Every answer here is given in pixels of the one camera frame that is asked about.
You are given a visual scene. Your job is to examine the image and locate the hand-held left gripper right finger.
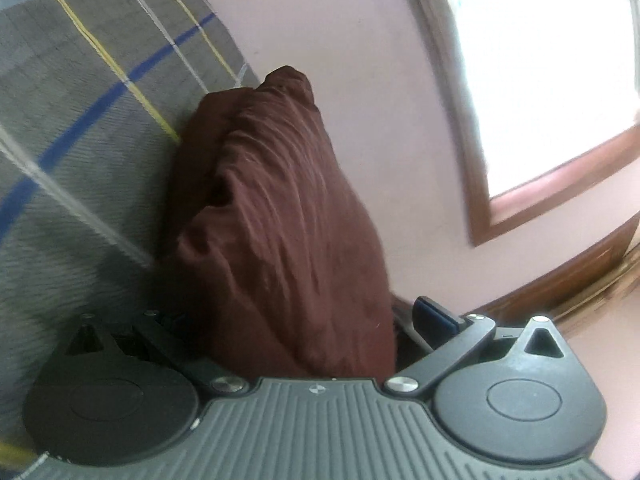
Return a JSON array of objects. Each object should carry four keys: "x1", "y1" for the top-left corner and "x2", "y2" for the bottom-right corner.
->
[{"x1": 384, "y1": 296, "x2": 576, "y2": 398}]

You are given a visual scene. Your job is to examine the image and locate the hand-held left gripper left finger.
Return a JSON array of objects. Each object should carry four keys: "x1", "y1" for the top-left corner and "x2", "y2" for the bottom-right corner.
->
[{"x1": 62, "y1": 311, "x2": 250, "y2": 397}]

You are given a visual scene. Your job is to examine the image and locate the maroon puffer jacket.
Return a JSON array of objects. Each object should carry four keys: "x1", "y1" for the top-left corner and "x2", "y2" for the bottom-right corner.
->
[{"x1": 156, "y1": 65, "x2": 401, "y2": 378}]

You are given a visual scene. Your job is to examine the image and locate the brown wooden trim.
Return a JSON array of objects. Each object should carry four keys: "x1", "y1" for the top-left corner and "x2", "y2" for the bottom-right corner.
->
[{"x1": 470, "y1": 212, "x2": 640, "y2": 323}]

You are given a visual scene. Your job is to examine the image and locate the grey plaid bed sheet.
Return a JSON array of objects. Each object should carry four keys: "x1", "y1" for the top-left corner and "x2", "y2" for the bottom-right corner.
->
[{"x1": 0, "y1": 0, "x2": 262, "y2": 471}]

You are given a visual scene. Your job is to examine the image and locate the brown wooden window frame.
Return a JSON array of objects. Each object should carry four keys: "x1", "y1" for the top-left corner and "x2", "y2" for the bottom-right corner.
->
[{"x1": 390, "y1": 0, "x2": 640, "y2": 248}]

